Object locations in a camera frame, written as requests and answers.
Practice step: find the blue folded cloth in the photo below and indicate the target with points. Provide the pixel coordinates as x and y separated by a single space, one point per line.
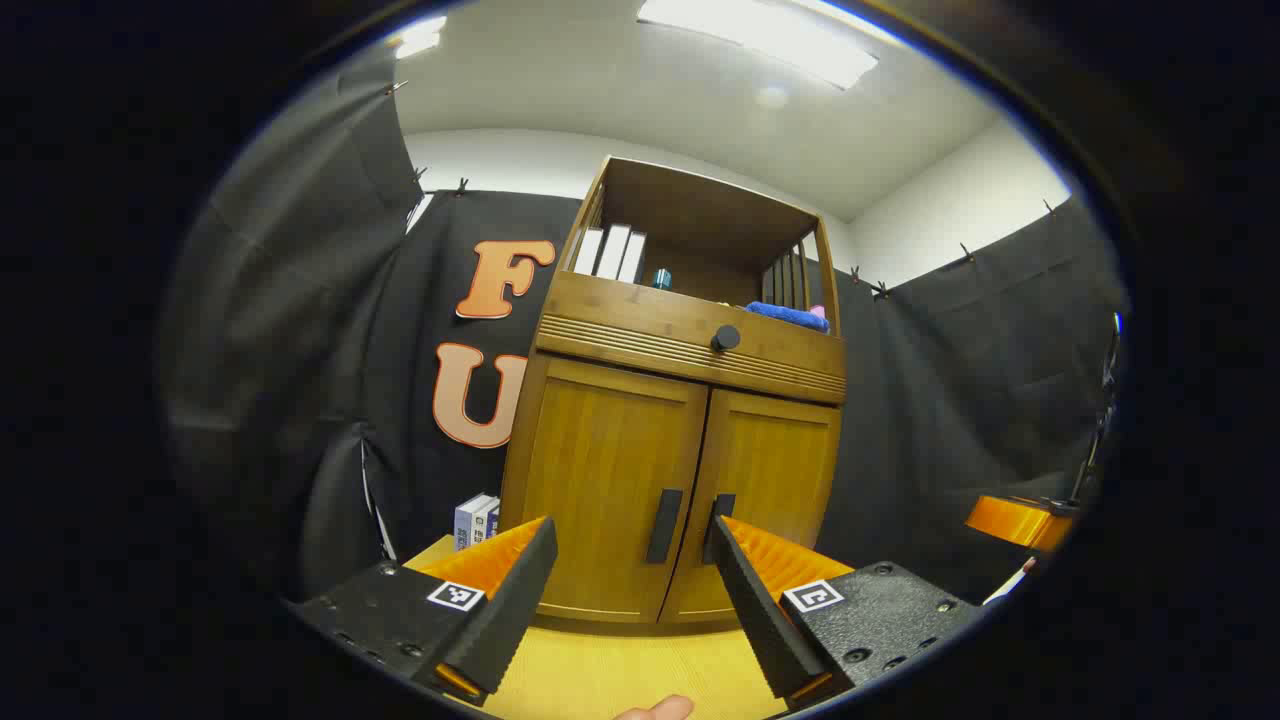
788 316

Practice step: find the wooden drawer with black knob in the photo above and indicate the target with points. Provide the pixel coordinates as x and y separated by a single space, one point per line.
640 310

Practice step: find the wooden double-door shoe cabinet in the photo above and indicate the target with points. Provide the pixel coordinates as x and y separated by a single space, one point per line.
700 210

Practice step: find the small ceiling light panel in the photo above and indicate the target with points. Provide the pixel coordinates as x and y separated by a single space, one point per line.
420 38

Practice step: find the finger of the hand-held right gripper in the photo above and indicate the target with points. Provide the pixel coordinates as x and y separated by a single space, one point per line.
1015 522

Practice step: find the large ceiling light panel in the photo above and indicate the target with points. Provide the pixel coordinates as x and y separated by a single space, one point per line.
760 38

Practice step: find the wooden shoe cabinet door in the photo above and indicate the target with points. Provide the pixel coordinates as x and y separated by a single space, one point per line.
775 455
600 470

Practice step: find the white and blue box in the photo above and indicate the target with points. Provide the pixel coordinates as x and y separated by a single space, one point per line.
492 522
470 520

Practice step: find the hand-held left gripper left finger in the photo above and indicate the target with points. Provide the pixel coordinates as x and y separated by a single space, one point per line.
510 620

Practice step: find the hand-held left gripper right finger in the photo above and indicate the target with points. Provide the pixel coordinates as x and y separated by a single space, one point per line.
765 620

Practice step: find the black backdrop cloth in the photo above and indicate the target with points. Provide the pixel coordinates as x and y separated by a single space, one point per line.
300 350

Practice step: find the white book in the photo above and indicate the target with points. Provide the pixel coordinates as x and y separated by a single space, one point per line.
588 252
632 258
612 252

